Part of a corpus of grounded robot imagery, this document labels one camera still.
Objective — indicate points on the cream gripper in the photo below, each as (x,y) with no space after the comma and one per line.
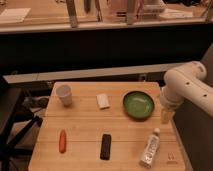
(166,115)

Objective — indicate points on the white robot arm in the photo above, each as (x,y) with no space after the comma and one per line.
(185,82)

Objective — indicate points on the green ceramic bowl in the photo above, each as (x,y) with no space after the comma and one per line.
(138,104)

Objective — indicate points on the white plastic bottle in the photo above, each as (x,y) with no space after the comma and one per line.
(150,149)

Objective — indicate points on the white sponge block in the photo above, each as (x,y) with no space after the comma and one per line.
(102,100)

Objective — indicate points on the black rectangular block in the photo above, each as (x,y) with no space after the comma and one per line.
(105,147)

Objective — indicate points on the white paper cup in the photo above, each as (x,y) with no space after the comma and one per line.
(64,94)

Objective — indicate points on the black stand left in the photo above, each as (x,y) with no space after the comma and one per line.
(12,111)

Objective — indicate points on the white paper sheet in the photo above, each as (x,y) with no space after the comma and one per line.
(14,15)

